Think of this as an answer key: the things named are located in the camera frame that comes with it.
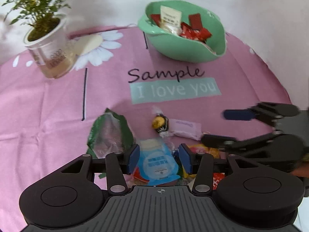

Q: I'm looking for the blue jelly cup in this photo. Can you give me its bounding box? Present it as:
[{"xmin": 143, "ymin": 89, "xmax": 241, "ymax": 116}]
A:
[{"xmin": 138, "ymin": 138, "xmax": 180, "ymax": 186}]

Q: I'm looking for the red korean snack packet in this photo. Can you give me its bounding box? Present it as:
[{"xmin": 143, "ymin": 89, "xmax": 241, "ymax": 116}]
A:
[{"xmin": 213, "ymin": 172, "xmax": 225, "ymax": 190}]

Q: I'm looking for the green clear empty wrapper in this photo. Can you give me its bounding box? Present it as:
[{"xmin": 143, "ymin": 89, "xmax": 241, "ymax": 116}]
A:
[{"xmin": 86, "ymin": 108, "xmax": 135, "ymax": 159}]

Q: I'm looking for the light pink snack packet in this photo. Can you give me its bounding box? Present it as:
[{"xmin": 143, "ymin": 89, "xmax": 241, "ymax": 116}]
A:
[{"xmin": 159, "ymin": 119, "xmax": 203, "ymax": 141}]

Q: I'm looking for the gold foil candy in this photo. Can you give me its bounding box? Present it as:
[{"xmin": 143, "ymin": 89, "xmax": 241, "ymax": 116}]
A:
[{"xmin": 151, "ymin": 106, "xmax": 169, "ymax": 133}]

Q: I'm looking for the pink printed tablecloth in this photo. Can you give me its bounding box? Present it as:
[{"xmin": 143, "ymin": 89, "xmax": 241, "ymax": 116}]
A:
[{"xmin": 1, "ymin": 28, "xmax": 290, "ymax": 231}]

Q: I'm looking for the red glossy candy packet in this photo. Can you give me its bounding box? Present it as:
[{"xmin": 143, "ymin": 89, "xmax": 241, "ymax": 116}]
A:
[{"xmin": 180, "ymin": 22, "xmax": 212, "ymax": 42}]

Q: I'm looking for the green plastic bowl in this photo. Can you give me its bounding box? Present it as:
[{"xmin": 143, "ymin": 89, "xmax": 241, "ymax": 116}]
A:
[{"xmin": 138, "ymin": 0, "xmax": 227, "ymax": 63}]

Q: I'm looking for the red chocolate bar wrapper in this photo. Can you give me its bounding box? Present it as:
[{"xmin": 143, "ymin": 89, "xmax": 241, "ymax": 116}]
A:
[{"xmin": 188, "ymin": 13, "xmax": 203, "ymax": 30}]

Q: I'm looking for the cream milk tea sachet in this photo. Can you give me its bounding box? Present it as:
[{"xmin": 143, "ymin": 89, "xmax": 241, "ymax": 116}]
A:
[{"xmin": 160, "ymin": 5, "xmax": 182, "ymax": 27}]

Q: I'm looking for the potted green plant clear cup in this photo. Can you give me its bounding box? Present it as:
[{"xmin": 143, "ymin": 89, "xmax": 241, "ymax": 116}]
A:
[{"xmin": 4, "ymin": 0, "xmax": 76, "ymax": 78}]

